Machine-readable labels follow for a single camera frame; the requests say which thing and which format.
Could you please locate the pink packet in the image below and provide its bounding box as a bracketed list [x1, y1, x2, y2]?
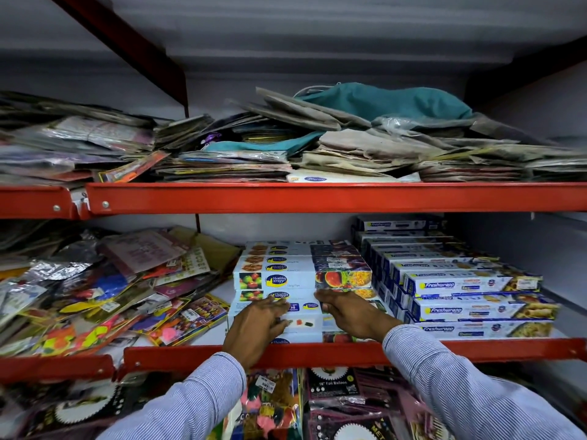
[396, 384, 459, 440]

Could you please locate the person's right forearm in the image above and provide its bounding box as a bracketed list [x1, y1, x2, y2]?
[382, 324, 586, 440]

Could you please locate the pile of grey paper bags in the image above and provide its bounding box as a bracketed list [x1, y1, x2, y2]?
[238, 86, 587, 183]

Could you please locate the stack of blue foil boxes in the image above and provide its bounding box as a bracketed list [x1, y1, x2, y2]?
[350, 214, 563, 340]

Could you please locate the person's left forearm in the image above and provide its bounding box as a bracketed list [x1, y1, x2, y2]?
[96, 351, 248, 440]

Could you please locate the white plastic wrap box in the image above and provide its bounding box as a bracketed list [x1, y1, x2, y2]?
[227, 299, 331, 317]

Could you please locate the colourful confetti packet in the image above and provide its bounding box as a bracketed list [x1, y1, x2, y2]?
[229, 368, 306, 440]

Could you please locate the pile of flat plastic packets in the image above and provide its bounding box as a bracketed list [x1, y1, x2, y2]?
[0, 90, 294, 186]

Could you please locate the person's right hand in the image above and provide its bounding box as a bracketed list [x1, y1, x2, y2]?
[314, 288, 404, 343]

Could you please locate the person's left hand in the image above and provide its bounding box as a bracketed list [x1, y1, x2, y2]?
[222, 296, 292, 371]

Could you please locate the red metal shelf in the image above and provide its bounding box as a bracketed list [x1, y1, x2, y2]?
[0, 0, 587, 440]

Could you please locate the black packet with white circle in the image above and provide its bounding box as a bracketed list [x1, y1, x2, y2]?
[27, 379, 134, 436]

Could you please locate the pile of colourful party packets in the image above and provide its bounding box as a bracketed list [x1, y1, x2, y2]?
[0, 224, 244, 361]

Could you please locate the white flat packet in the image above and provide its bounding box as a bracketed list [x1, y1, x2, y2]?
[286, 169, 422, 184]

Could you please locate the stack of plastic wrap boxes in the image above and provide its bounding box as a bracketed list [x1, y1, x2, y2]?
[227, 239, 384, 345]

